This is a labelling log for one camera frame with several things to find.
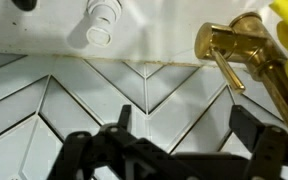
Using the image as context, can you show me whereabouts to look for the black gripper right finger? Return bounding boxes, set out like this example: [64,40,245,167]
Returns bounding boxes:
[228,105,288,180]

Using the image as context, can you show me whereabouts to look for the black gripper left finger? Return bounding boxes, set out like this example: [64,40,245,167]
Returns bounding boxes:
[47,104,198,180]

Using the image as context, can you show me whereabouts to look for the gold faucet lever handle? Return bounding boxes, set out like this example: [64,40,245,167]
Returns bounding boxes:
[194,22,247,94]

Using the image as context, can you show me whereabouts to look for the white ribbed countertop cap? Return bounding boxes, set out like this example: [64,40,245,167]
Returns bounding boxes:
[85,0,123,48]

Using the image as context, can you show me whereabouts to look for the black cup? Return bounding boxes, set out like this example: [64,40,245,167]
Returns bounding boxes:
[11,0,38,12]

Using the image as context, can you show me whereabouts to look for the gold spring-neck kitchen faucet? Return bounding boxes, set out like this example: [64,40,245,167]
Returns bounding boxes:
[228,11,288,138]

